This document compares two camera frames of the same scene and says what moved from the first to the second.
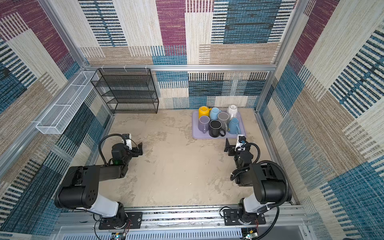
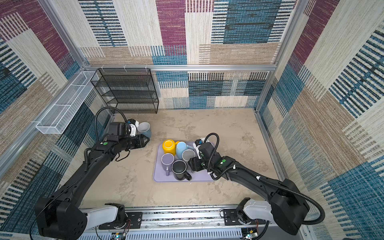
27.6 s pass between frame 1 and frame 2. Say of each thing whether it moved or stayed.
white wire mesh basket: stayed
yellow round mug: moved
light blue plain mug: moved
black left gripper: moved
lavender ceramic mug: moved
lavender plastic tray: moved
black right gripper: moved
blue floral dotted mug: moved
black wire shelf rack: stayed
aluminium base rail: stayed
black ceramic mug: moved
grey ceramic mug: moved
